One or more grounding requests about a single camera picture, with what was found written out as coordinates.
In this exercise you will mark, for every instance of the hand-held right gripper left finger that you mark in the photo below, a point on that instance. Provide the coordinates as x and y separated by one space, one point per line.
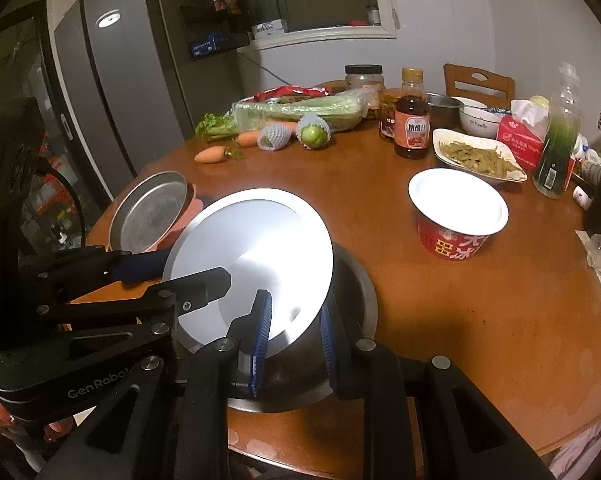
261 345

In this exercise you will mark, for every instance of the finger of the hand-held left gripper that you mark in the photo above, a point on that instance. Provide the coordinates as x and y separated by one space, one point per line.
200 285
140 266

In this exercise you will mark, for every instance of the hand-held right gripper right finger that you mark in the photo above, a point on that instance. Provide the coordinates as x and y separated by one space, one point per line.
328 355

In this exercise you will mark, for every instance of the small round metal pan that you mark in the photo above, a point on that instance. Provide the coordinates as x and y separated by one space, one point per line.
148 215

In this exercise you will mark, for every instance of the white plate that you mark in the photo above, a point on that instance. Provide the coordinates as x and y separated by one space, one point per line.
255 240

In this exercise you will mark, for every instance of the large round metal pan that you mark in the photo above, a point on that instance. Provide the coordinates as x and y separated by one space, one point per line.
353 285

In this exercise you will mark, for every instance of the pink animal-shaped plate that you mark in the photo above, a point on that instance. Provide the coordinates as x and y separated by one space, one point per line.
194 207

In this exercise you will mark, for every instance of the person's left hand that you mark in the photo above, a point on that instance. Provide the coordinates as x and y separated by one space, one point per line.
55 430

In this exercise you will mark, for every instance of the black glass-door cooler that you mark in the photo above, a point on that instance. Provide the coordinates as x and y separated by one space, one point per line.
40 185

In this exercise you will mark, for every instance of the green fruit in foam net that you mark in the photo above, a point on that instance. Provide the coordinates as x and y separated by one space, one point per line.
271 138
314 132

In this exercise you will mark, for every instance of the grey refrigerator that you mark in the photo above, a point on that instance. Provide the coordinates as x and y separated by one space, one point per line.
145 85

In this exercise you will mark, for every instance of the celery in plastic bag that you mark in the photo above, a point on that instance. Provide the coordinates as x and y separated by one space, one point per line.
300 110

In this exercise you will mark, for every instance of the red instant noodle cup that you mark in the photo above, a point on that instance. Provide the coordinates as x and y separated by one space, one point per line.
458 200

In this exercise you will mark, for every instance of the red snack packet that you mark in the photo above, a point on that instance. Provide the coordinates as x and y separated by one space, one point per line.
290 93

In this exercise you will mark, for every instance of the blue box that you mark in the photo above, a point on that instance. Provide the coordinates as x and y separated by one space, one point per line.
205 46

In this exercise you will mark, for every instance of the brown sauce bottle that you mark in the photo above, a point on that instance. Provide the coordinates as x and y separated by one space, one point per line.
412 130

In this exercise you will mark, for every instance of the chili sauce jar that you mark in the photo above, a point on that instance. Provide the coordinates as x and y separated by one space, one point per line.
386 120

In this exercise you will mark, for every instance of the white dish of pickled vegetables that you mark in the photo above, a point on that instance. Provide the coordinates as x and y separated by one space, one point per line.
475 155

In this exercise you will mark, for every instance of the glass jar with black lid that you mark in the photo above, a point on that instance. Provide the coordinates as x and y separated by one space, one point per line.
364 82

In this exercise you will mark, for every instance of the white box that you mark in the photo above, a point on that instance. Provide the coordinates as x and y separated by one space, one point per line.
269 29

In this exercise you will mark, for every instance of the hanging snack rack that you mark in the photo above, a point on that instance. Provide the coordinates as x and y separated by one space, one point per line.
215 0

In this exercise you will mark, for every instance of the metal pot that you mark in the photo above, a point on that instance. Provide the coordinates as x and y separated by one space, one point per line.
443 107

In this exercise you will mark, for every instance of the light patterned cloth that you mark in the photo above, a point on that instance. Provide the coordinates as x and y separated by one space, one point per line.
585 455

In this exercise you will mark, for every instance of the white printed bowl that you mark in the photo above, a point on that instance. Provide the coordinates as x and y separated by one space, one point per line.
480 122

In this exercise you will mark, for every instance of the red tissue pack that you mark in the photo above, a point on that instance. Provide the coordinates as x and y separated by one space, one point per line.
520 140

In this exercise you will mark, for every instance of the small white bottle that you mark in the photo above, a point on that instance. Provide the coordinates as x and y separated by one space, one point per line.
583 197

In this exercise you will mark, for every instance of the green plastic bottle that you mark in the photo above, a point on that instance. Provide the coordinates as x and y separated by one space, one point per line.
555 150

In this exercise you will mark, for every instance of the wooden chair back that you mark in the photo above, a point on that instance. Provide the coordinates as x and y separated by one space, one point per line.
480 85

